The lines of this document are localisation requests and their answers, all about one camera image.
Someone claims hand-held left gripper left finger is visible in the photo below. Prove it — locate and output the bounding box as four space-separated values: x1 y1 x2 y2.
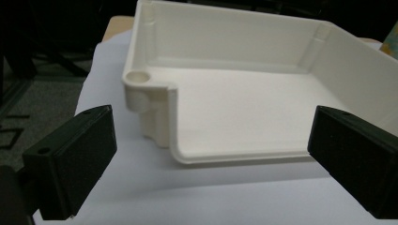
22 104 118 221

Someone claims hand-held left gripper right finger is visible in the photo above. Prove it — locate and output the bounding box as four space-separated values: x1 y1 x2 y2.
307 105 398 220

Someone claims white plastic tray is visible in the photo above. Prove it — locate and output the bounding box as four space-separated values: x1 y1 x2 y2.
121 0 398 166

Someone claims black metal stand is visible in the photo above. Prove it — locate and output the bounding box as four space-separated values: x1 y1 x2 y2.
31 51 92 79

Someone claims white paper sheet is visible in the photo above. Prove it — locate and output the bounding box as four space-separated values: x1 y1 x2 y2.
32 29 398 225

